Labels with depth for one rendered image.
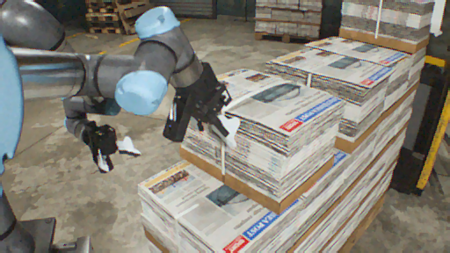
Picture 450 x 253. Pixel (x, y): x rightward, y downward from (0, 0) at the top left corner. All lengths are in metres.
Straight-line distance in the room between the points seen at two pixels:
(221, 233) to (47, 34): 0.62
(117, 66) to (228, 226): 0.46
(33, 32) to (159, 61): 0.39
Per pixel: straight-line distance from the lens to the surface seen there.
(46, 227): 0.91
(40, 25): 0.83
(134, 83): 0.50
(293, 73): 1.12
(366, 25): 1.62
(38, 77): 0.47
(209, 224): 0.80
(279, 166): 0.74
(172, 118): 0.69
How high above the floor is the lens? 1.40
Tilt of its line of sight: 29 degrees down
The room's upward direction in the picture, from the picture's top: straight up
